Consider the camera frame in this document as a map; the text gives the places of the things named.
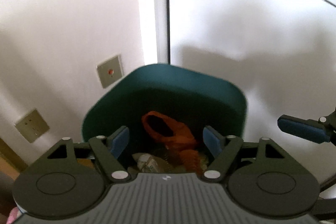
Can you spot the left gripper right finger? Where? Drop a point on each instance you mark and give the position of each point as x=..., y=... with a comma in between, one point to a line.
x=224, y=149

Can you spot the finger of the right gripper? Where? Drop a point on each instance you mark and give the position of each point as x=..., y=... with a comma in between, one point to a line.
x=310, y=130

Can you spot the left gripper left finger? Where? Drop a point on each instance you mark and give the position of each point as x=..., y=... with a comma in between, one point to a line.
x=107, y=150

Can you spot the crumpled paper trash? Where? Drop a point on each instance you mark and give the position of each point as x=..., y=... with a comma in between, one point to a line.
x=148, y=163

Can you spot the dark teal trash bin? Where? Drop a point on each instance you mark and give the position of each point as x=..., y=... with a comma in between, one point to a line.
x=195, y=99

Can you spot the red plastic bag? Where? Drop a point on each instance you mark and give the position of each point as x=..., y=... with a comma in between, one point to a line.
x=181, y=146

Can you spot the pink cloth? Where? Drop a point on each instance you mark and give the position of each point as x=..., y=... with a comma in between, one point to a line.
x=14, y=215

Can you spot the grey wall power socket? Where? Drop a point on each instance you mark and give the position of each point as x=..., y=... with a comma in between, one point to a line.
x=32, y=126

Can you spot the grey wall switch red dot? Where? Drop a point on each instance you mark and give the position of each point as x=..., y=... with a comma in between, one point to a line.
x=110, y=71

